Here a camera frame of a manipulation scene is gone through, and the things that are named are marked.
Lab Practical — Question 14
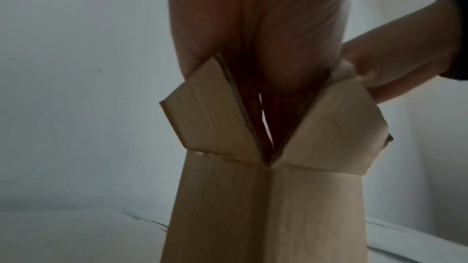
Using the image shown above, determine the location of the person's right hand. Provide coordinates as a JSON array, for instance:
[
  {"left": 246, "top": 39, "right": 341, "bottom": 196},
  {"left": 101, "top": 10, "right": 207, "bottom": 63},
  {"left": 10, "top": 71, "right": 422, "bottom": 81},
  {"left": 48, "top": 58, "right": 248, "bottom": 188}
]
[{"left": 340, "top": 0, "right": 462, "bottom": 104}]

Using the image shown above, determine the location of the person's left hand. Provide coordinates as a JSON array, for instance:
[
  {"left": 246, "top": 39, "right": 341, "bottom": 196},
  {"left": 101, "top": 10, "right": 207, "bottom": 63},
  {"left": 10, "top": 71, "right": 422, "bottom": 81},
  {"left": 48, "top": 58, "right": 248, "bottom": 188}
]
[{"left": 164, "top": 0, "right": 353, "bottom": 97}]

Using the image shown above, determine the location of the brown cardboard box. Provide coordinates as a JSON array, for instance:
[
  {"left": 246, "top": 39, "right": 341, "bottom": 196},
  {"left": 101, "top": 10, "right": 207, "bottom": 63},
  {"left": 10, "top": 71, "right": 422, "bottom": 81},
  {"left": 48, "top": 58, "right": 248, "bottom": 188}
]
[{"left": 158, "top": 53, "right": 395, "bottom": 263}]

